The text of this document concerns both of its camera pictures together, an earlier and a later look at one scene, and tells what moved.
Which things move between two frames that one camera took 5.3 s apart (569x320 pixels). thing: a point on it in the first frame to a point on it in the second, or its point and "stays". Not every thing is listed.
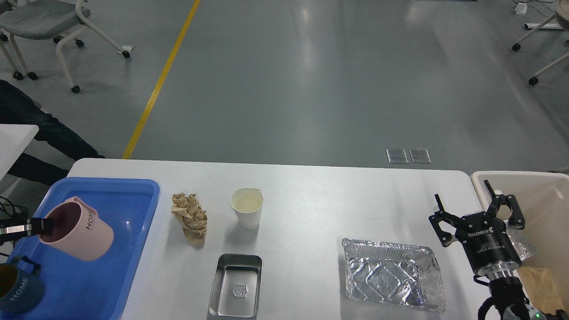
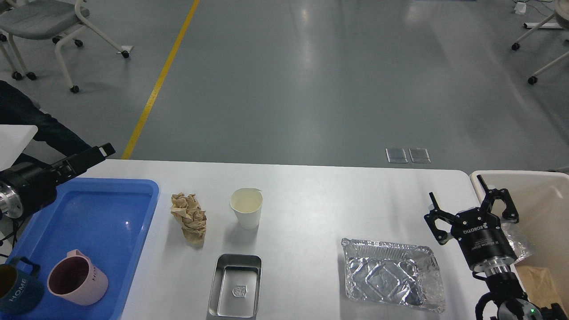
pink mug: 78,231 to 74,277
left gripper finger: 28,226 to 25,186
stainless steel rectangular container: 236,289 stays
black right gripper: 488,241 stays
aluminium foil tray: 403,275 stays
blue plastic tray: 76,289 stays
